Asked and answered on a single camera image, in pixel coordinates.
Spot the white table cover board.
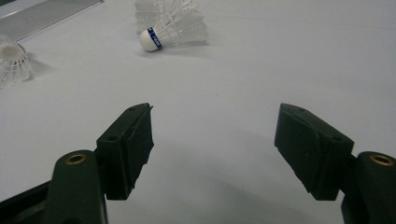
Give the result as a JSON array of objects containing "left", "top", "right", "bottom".
[{"left": 0, "top": 0, "right": 396, "bottom": 224}]

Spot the clear plastic container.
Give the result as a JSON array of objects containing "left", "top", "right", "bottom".
[{"left": 0, "top": 0, "right": 105, "bottom": 43}]

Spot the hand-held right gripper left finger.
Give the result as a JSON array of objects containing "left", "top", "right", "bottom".
[{"left": 95, "top": 102, "right": 155, "bottom": 201}]

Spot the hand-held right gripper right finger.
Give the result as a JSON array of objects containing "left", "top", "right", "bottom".
[{"left": 274, "top": 103, "right": 355, "bottom": 202}]

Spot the white feather shuttlecock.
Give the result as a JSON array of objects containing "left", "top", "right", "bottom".
[
  {"left": 134, "top": 0, "right": 200, "bottom": 32},
  {"left": 138, "top": 12, "right": 209, "bottom": 53},
  {"left": 0, "top": 33, "right": 33, "bottom": 89}
]

